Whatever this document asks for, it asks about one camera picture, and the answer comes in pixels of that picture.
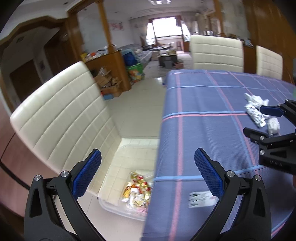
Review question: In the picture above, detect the ceiling lamp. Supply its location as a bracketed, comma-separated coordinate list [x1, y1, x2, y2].
[149, 0, 171, 6]

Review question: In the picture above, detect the white tissue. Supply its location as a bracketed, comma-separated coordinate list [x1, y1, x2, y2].
[244, 93, 280, 136]

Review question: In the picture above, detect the wooden partition counter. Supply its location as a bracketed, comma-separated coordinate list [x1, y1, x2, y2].
[85, 50, 132, 91]

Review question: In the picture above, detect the cardboard boxes pile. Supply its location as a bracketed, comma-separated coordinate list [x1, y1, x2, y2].
[94, 67, 122, 97]

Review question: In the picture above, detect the green printed bag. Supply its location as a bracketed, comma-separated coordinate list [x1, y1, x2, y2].
[127, 63, 144, 82]

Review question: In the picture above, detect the clear plastic trash bin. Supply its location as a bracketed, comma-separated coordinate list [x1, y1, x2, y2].
[97, 138, 159, 221]

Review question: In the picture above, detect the coffee table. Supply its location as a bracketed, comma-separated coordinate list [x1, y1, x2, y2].
[158, 53, 178, 68]

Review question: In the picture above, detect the grey sofa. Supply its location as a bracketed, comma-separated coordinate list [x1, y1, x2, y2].
[118, 44, 152, 68]

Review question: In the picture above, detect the cream chair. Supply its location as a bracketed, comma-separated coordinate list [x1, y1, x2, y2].
[256, 45, 283, 80]
[9, 61, 160, 200]
[190, 35, 244, 72]

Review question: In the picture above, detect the window with curtains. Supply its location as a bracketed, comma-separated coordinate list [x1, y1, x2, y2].
[129, 16, 191, 46]

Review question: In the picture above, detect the cream chair middle far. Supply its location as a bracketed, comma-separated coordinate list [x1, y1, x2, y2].
[190, 35, 244, 72]

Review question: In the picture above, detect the white paper tag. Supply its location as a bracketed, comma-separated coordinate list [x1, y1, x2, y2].
[189, 191, 219, 208]

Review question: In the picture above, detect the red gold snack wrapper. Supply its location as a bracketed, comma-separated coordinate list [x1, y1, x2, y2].
[121, 172, 152, 212]

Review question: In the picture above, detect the cream chair at left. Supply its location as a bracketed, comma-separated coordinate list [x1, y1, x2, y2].
[9, 61, 160, 200]

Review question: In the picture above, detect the cream chair right far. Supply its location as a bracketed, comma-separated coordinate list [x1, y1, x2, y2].
[256, 45, 283, 80]

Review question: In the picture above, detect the blue plaid tablecloth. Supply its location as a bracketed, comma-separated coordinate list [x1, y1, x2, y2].
[142, 70, 295, 240]

